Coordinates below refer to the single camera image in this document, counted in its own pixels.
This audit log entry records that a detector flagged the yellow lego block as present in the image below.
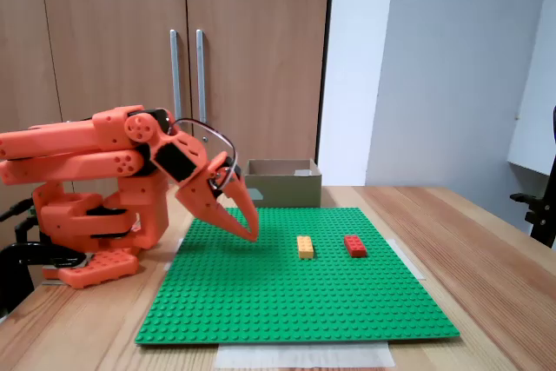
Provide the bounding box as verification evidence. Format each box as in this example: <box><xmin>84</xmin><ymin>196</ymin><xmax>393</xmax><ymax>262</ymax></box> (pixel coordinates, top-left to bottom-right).
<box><xmin>296</xmin><ymin>235</ymin><xmax>316</xmax><ymax>261</ymax></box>

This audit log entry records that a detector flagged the brown cardboard box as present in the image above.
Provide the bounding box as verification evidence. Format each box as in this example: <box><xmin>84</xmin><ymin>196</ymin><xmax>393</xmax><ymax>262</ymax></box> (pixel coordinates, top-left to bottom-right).
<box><xmin>242</xmin><ymin>158</ymin><xmax>323</xmax><ymax>209</ymax></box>

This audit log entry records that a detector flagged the green lego baseplate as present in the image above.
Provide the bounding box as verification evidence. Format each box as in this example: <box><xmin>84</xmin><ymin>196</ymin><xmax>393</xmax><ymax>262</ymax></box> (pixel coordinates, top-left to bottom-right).
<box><xmin>134</xmin><ymin>207</ymin><xmax>461</xmax><ymax>346</ymax></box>

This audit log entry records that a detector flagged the red lego block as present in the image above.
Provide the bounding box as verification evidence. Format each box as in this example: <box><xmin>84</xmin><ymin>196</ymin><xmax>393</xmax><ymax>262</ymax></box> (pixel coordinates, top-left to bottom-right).
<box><xmin>343</xmin><ymin>235</ymin><xmax>368</xmax><ymax>258</ymax></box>

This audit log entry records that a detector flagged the short masking tape strip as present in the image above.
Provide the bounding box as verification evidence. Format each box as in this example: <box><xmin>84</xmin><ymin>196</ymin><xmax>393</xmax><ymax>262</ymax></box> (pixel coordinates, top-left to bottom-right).
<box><xmin>390</xmin><ymin>238</ymin><xmax>427</xmax><ymax>282</ymax></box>
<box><xmin>162</xmin><ymin>238</ymin><xmax>186</xmax><ymax>272</ymax></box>

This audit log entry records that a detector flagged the wooden cabinet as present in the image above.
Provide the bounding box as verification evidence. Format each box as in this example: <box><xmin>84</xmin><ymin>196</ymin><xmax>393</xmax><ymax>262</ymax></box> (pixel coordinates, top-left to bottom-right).
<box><xmin>0</xmin><ymin>0</ymin><xmax>336</xmax><ymax>215</ymax></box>

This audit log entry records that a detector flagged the black table clamp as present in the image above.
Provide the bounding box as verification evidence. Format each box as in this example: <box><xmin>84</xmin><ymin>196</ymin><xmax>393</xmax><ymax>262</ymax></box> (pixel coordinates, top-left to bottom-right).
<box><xmin>0</xmin><ymin>240</ymin><xmax>90</xmax><ymax>320</ymax></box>

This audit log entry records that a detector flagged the long masking tape strip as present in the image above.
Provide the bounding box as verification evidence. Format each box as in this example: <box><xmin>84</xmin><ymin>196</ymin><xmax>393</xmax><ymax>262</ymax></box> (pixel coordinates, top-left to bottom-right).
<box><xmin>215</xmin><ymin>341</ymin><xmax>396</xmax><ymax>370</ymax></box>

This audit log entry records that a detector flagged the black stand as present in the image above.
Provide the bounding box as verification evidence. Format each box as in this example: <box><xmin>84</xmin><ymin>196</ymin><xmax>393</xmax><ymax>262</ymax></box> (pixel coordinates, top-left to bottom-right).
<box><xmin>510</xmin><ymin>104</ymin><xmax>556</xmax><ymax>250</ymax></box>

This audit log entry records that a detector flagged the gripper servo cable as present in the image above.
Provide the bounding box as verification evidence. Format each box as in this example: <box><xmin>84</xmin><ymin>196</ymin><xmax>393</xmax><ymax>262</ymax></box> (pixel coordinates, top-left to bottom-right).
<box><xmin>164</xmin><ymin>117</ymin><xmax>240</xmax><ymax>192</ymax></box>

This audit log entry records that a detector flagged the metal cabinet handle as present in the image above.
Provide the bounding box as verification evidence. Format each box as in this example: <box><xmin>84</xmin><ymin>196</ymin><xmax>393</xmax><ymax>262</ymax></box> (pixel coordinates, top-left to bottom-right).
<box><xmin>195</xmin><ymin>29</ymin><xmax>209</xmax><ymax>125</ymax></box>
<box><xmin>169</xmin><ymin>29</ymin><xmax>183</xmax><ymax>123</ymax></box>

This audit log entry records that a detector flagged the black power cable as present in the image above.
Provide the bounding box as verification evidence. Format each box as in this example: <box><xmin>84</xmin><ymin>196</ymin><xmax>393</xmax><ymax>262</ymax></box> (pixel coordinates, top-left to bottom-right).
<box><xmin>0</xmin><ymin>199</ymin><xmax>36</xmax><ymax>222</ymax></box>

